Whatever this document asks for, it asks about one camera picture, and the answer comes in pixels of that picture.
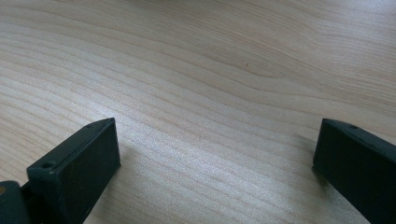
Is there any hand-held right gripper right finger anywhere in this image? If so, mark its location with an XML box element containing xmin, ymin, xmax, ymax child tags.
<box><xmin>312</xmin><ymin>118</ymin><xmax>396</xmax><ymax>224</ymax></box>

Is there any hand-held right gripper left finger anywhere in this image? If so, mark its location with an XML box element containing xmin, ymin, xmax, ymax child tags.
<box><xmin>26</xmin><ymin>117</ymin><xmax>121</xmax><ymax>224</ymax></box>

